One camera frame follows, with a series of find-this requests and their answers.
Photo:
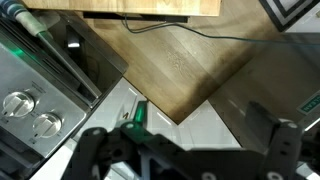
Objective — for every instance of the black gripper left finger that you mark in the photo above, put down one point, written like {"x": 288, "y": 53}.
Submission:
{"x": 145, "y": 154}

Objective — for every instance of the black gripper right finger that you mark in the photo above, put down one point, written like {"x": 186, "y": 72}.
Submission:
{"x": 281, "y": 140}

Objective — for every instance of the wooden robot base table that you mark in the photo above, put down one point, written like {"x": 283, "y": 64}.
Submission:
{"x": 163, "y": 7}

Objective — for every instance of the stainless steel gas stove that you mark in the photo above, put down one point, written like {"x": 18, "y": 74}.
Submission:
{"x": 48, "y": 90}

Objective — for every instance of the stainless steel dishwasher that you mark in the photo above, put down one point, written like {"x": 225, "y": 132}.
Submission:
{"x": 284, "y": 78}

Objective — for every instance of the white kitchen cabinet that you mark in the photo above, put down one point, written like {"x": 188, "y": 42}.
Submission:
{"x": 202, "y": 129}

